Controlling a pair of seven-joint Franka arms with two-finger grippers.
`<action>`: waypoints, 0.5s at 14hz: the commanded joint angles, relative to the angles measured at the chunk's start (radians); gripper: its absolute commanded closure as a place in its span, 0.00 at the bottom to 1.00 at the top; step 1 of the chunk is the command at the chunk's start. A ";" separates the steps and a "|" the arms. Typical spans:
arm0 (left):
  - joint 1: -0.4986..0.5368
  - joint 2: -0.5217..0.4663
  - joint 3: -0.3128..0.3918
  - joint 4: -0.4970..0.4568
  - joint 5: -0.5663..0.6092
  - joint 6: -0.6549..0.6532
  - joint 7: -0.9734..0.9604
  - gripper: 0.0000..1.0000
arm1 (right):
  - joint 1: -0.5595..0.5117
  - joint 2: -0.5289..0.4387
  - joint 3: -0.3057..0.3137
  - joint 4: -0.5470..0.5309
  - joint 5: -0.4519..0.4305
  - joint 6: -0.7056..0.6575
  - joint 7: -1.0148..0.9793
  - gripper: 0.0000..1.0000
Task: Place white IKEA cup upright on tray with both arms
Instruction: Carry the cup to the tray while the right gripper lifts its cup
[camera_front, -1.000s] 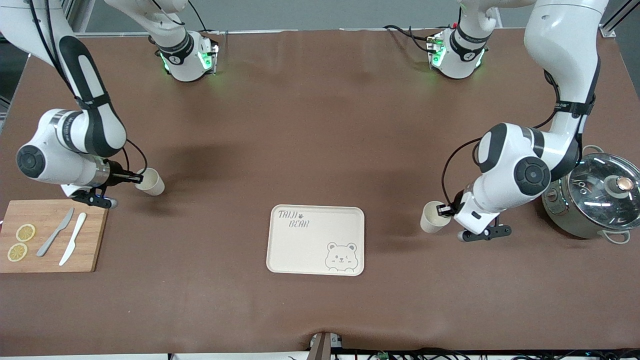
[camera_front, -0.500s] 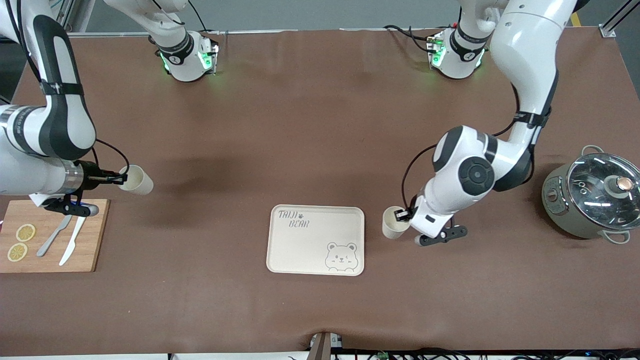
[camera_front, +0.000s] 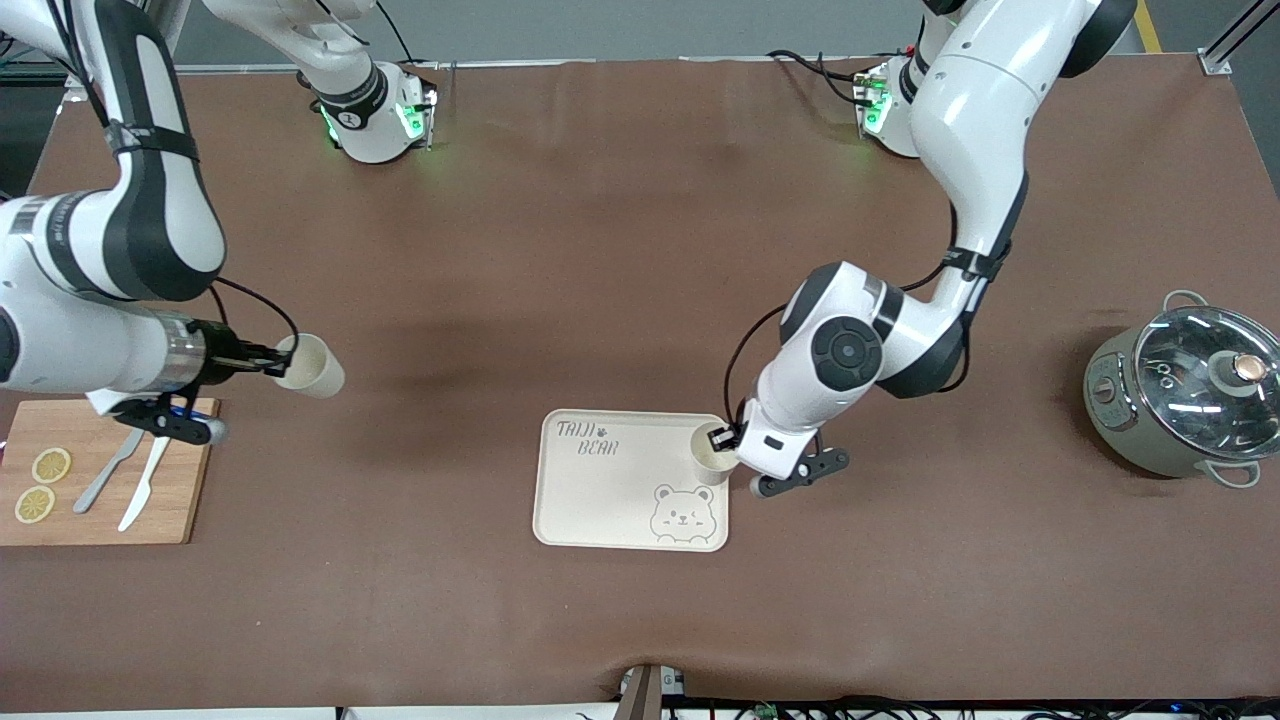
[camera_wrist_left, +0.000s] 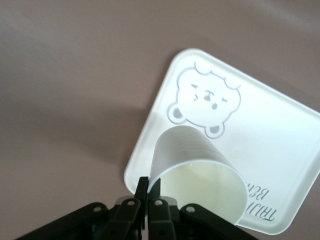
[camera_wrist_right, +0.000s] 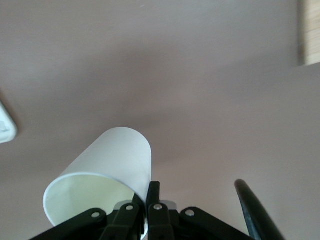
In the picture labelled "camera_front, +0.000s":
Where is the wooden cutting board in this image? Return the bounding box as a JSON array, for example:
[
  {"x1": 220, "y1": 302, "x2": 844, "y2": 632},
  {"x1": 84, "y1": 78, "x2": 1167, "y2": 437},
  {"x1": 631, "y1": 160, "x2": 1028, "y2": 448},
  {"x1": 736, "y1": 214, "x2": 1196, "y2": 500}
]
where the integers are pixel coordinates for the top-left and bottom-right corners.
[{"x1": 0, "y1": 398, "x2": 220, "y2": 547}]

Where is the grey-green electric cooking pot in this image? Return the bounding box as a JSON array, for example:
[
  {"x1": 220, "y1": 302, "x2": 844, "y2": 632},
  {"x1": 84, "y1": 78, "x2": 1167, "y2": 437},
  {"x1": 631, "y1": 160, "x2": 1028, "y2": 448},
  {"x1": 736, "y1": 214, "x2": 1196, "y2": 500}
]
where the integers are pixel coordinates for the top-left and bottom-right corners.
[{"x1": 1083, "y1": 290, "x2": 1280, "y2": 489}]

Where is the white plastic knife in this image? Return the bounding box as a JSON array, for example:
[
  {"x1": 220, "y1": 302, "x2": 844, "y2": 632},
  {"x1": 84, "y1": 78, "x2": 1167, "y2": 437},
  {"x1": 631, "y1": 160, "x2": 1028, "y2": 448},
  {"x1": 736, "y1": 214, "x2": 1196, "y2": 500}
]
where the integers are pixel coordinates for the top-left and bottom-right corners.
[{"x1": 117, "y1": 435, "x2": 171, "y2": 533}]

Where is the cream tray with bear print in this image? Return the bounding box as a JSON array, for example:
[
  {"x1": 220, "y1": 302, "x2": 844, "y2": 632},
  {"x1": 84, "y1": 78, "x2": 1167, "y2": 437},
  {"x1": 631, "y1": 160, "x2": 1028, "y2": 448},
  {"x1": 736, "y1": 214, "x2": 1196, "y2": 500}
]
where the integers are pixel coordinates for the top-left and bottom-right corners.
[{"x1": 532, "y1": 409, "x2": 731, "y2": 553}]

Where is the glass pot lid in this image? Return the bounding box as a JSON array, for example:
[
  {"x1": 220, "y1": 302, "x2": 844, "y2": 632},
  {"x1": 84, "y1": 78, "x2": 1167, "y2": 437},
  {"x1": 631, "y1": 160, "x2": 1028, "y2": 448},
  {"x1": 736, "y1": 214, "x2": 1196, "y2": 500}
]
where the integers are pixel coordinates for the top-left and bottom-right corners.
[{"x1": 1133, "y1": 305, "x2": 1280, "y2": 446}]

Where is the yellow floor tape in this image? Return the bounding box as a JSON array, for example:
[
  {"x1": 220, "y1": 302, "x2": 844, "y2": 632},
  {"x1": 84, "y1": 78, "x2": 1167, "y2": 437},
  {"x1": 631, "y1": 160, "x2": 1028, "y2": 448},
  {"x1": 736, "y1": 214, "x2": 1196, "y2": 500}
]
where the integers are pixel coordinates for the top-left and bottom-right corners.
[{"x1": 1134, "y1": 0, "x2": 1167, "y2": 56}]

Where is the black right arm base cable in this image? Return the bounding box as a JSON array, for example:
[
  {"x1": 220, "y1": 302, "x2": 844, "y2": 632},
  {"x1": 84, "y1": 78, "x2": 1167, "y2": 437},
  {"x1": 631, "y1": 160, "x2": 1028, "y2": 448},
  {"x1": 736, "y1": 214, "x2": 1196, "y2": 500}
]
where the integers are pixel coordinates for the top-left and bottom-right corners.
[{"x1": 375, "y1": 0, "x2": 417, "y2": 67}]

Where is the black left arm base cable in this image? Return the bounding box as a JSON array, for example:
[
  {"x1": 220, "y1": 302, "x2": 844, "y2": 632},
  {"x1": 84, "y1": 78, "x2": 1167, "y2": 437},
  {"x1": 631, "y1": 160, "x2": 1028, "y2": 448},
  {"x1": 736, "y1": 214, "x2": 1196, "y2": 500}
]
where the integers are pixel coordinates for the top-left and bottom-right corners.
[{"x1": 767, "y1": 48, "x2": 873, "y2": 107}]

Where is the white plastic cup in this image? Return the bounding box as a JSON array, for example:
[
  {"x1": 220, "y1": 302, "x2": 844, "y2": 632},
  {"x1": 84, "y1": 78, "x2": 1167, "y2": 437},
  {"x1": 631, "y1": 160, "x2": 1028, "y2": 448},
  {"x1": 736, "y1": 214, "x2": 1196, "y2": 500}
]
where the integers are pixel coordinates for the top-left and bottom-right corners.
[
  {"x1": 685, "y1": 420, "x2": 743, "y2": 488},
  {"x1": 272, "y1": 333, "x2": 346, "y2": 400}
]

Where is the brown table mat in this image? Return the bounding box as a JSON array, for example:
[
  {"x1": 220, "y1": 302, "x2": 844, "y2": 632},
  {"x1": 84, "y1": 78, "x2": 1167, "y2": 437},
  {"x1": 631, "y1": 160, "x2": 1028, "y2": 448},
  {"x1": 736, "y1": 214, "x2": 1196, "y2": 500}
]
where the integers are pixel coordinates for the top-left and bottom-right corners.
[{"x1": 0, "y1": 55, "x2": 1280, "y2": 713}]

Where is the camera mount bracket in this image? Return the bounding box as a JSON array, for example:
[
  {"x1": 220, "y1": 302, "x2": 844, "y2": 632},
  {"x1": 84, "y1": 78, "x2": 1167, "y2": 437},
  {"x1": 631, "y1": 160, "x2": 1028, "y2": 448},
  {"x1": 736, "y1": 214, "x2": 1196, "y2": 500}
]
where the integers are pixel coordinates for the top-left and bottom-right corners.
[{"x1": 617, "y1": 662, "x2": 688, "y2": 720}]

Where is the black arm base cable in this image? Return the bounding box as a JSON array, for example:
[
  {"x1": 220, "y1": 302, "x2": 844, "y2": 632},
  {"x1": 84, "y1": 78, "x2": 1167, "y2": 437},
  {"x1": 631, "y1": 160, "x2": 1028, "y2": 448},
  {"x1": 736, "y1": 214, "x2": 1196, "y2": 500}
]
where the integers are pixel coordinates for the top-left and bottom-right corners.
[
  {"x1": 375, "y1": 0, "x2": 417, "y2": 67},
  {"x1": 767, "y1": 48, "x2": 873, "y2": 107}
]

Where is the grey plastic knife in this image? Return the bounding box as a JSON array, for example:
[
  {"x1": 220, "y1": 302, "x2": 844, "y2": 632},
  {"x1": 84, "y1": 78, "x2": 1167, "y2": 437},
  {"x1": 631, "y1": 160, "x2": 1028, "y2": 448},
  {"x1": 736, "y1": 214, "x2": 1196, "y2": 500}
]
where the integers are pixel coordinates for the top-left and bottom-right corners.
[{"x1": 72, "y1": 428, "x2": 146, "y2": 515}]

